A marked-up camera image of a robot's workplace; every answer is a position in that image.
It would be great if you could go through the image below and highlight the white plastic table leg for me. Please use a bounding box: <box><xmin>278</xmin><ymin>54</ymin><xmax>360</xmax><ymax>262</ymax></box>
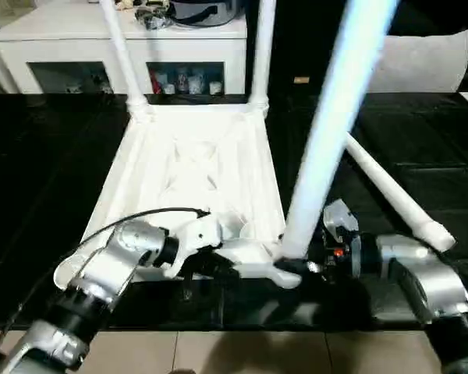
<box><xmin>249</xmin><ymin>0</ymin><xmax>277</xmax><ymax>112</ymax></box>
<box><xmin>345</xmin><ymin>132</ymin><xmax>457</xmax><ymax>252</ymax></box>
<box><xmin>99</xmin><ymin>0</ymin><xmax>148</xmax><ymax>115</ymax></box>
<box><xmin>275</xmin><ymin>0</ymin><xmax>402</xmax><ymax>263</ymax></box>

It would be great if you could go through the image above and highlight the white plastic table top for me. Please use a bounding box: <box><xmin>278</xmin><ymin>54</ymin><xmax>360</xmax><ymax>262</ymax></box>
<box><xmin>53</xmin><ymin>101</ymin><xmax>303</xmax><ymax>291</ymax></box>

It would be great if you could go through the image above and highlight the black table mat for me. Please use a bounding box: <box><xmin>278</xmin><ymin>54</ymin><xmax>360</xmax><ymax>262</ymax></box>
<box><xmin>0</xmin><ymin>92</ymin><xmax>468</xmax><ymax>332</ymax></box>

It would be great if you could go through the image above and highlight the grey cushion with metal fittings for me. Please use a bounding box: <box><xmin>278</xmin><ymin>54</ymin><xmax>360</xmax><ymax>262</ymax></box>
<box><xmin>368</xmin><ymin>29</ymin><xmax>468</xmax><ymax>94</ymax></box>

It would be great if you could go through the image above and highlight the white glass-door cabinet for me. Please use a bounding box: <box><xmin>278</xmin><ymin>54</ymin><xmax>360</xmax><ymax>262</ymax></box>
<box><xmin>0</xmin><ymin>15</ymin><xmax>247</xmax><ymax>95</ymax></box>

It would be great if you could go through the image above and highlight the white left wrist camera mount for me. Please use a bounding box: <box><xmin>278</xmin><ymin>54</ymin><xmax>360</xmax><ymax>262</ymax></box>
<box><xmin>166</xmin><ymin>217</ymin><xmax>224</xmax><ymax>281</ymax></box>

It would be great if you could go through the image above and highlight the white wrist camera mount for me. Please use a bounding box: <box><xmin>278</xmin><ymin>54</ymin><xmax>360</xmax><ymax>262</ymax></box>
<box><xmin>166</xmin><ymin>217</ymin><xmax>224</xmax><ymax>281</ymax></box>
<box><xmin>321</xmin><ymin>198</ymin><xmax>363</xmax><ymax>278</ymax></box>

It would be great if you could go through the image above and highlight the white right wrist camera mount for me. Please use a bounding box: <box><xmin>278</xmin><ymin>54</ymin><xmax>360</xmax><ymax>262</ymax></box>
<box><xmin>321</xmin><ymin>198</ymin><xmax>363</xmax><ymax>278</ymax></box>

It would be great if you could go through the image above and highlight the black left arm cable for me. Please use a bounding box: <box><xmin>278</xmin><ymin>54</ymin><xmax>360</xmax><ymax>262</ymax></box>
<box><xmin>0</xmin><ymin>207</ymin><xmax>212</xmax><ymax>374</ymax></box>

